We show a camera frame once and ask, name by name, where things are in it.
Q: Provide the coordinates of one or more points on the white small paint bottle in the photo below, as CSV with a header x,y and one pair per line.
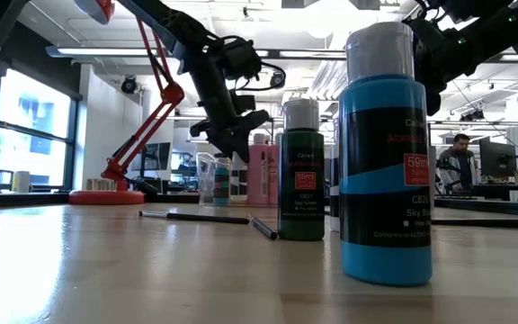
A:
x,y
239,195

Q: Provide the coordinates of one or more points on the person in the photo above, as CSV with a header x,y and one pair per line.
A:
x,y
459,164

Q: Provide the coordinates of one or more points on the black ceiling camera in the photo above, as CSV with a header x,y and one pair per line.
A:
x,y
128,84
278,80

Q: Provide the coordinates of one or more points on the black computer monitor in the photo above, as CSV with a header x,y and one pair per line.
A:
x,y
497,157

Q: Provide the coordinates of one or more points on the green small paint bottle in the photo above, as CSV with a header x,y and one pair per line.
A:
x,y
301,225

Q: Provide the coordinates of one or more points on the long ceiling light strip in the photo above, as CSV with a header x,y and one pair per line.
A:
x,y
106,51

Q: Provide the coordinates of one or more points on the red desk lamp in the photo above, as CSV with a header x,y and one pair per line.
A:
x,y
106,197

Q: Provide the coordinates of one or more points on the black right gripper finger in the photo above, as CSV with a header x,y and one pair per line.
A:
x,y
433,94

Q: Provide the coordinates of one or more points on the large window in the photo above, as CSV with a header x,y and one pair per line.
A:
x,y
34,112

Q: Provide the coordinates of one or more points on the sky blue small paint bottle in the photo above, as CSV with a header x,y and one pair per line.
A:
x,y
385,265

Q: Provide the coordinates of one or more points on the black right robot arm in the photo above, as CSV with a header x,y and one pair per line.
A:
x,y
511,31

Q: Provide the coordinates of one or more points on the teal small paint bottle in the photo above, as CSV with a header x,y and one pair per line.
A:
x,y
221,198

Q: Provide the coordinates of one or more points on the clear plastic organizer bin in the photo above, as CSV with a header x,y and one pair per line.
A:
x,y
205,180

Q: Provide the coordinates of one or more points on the beige small blocks row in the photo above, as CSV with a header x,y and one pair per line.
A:
x,y
101,184

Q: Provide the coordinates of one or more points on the black office desk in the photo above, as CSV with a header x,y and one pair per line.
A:
x,y
506,189

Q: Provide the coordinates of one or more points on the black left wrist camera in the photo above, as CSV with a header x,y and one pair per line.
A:
x,y
241,58

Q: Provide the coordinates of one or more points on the black aluminium table frame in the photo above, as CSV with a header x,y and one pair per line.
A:
x,y
511,208

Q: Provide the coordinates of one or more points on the white canister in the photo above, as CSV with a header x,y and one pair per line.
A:
x,y
21,181

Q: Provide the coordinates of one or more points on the black track light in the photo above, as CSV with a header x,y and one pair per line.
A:
x,y
472,114

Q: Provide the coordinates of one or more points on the dark wall screen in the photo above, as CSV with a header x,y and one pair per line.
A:
x,y
153,156

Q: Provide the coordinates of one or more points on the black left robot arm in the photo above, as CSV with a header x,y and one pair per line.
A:
x,y
164,22

